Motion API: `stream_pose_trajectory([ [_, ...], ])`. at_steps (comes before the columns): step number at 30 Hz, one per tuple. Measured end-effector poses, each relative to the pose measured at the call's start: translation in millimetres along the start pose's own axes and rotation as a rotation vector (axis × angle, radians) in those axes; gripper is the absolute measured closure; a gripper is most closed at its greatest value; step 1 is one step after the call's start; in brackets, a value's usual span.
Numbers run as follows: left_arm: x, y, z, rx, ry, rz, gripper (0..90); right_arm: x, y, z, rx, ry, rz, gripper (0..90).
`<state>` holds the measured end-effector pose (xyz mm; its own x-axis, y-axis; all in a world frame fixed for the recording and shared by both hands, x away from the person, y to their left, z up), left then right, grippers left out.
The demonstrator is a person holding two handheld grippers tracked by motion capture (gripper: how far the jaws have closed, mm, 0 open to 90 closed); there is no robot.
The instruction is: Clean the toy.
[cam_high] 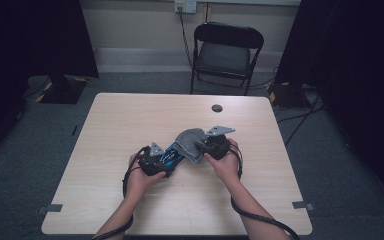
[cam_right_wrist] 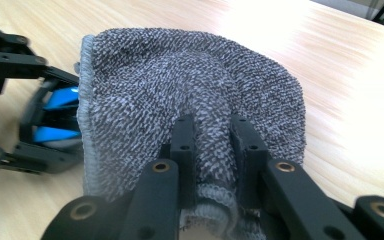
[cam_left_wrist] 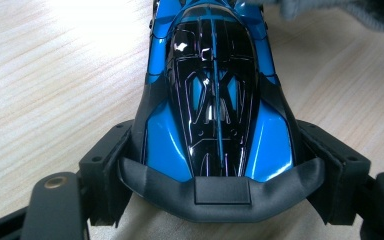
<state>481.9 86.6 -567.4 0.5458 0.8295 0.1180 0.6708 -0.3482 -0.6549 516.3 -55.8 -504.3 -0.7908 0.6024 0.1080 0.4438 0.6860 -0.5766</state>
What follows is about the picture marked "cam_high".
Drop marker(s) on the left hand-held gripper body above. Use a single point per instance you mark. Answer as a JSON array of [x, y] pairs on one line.
[[150, 163]]

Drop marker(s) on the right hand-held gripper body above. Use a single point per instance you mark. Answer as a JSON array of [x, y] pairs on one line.
[[216, 146]]

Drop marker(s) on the grey cloth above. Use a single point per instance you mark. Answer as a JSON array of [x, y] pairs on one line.
[[189, 143]]

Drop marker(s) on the black and blue toy car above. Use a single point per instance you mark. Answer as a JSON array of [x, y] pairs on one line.
[[171, 156]]

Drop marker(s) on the person's left hand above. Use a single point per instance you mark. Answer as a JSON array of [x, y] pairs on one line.
[[139, 183]]

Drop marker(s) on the person's right hand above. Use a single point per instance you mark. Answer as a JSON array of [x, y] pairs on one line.
[[227, 168]]

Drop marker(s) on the round grey table grommet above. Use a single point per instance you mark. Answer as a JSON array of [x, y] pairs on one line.
[[217, 108]]

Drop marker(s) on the black box with yellow tape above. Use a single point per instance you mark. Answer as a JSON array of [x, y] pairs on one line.
[[288, 96]]

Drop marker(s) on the black folding chair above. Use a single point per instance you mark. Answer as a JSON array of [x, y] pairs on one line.
[[225, 56]]

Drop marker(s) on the grey tape piece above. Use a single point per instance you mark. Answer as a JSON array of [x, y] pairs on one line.
[[301, 205], [51, 208]]

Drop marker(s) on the black stand base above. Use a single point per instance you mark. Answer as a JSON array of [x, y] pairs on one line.
[[63, 91]]

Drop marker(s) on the black curtain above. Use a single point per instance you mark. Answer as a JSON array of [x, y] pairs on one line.
[[30, 36], [356, 66]]

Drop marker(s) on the white wall socket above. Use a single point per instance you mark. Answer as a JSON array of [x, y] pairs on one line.
[[186, 6]]

